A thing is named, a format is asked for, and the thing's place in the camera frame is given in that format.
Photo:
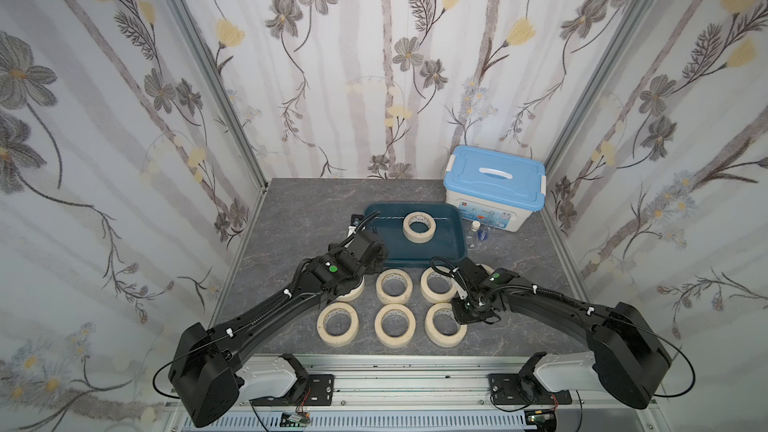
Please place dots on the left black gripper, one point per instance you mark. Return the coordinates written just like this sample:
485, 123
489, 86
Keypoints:
378, 262

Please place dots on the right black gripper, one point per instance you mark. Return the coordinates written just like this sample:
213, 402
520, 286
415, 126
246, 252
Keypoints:
466, 310

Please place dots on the cream tape roll three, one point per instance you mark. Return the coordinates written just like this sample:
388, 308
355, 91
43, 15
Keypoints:
394, 286

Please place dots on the cream tape roll one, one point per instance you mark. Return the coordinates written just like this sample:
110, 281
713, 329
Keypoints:
353, 294

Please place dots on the cream tape roll four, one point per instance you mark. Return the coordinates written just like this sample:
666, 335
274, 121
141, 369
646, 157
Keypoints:
436, 287

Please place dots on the cream tape roll two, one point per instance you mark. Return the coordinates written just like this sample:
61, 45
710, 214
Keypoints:
442, 328

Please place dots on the cream tape roll eight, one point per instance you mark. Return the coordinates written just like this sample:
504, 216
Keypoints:
419, 227

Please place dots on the teal plastic storage tray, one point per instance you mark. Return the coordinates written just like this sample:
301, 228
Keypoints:
448, 241

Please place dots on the cream tape roll seven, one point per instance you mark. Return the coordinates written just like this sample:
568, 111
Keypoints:
395, 326

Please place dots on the cream tape roll six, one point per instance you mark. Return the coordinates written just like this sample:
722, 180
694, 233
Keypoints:
338, 325

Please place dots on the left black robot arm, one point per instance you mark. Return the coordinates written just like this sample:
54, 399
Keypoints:
204, 370

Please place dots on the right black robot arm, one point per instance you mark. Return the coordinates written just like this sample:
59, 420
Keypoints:
630, 360

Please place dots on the white box with blue lid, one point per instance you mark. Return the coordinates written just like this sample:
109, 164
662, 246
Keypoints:
496, 189

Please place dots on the glass flask with stopper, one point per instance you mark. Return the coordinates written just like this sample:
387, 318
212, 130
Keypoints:
472, 239

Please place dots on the glass cylinder with blue base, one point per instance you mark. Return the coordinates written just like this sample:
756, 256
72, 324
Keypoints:
483, 233

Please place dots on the small circuit board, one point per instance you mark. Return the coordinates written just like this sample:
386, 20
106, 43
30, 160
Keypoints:
294, 420

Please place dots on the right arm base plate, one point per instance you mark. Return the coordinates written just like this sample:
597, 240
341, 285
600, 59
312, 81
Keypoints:
514, 390

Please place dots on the aluminium rail frame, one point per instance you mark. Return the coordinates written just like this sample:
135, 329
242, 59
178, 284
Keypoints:
435, 393

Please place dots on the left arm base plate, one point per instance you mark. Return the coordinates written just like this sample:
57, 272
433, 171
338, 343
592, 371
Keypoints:
315, 390

